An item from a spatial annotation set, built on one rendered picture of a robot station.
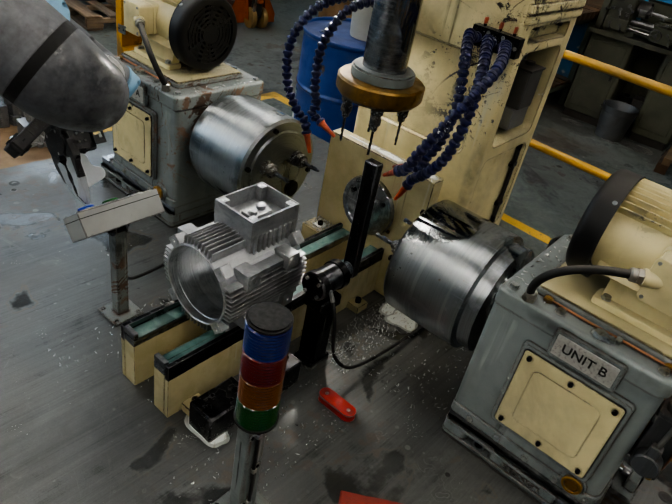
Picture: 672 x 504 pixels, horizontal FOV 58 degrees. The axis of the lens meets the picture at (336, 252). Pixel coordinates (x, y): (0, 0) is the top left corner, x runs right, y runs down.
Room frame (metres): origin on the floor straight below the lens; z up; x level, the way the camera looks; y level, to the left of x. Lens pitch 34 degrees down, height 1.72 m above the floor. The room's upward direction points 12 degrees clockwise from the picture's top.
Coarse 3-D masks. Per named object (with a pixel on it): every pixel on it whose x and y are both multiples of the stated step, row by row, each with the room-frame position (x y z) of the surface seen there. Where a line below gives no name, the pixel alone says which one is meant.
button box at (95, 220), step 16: (144, 192) 1.01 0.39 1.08; (96, 208) 0.93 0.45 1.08; (112, 208) 0.95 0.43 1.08; (128, 208) 0.97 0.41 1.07; (144, 208) 0.99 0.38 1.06; (160, 208) 1.01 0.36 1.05; (80, 224) 0.89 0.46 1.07; (96, 224) 0.91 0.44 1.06; (112, 224) 0.93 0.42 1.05; (80, 240) 0.89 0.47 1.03
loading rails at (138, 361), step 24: (312, 240) 1.21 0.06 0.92; (336, 240) 1.24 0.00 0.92; (312, 264) 1.18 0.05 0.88; (360, 264) 1.16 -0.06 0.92; (360, 288) 1.18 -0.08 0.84; (168, 312) 0.87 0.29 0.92; (336, 312) 1.11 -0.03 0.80; (144, 336) 0.80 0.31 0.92; (168, 336) 0.84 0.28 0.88; (192, 336) 0.89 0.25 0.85; (216, 336) 0.83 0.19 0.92; (240, 336) 0.86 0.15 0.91; (144, 360) 0.80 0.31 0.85; (168, 360) 0.75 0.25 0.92; (192, 360) 0.76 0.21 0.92; (216, 360) 0.81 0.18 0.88; (240, 360) 0.86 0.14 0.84; (168, 384) 0.72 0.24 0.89; (192, 384) 0.77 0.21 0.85; (216, 384) 0.81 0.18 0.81; (168, 408) 0.72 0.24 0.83
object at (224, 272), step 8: (184, 232) 0.90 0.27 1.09; (296, 232) 0.97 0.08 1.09; (176, 240) 0.88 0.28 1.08; (296, 240) 0.96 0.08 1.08; (304, 240) 0.97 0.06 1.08; (224, 264) 0.83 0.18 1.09; (216, 272) 0.82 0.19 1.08; (224, 272) 0.81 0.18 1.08; (232, 272) 0.82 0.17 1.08; (224, 280) 0.81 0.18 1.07; (216, 328) 0.81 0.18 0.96; (224, 328) 0.81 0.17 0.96
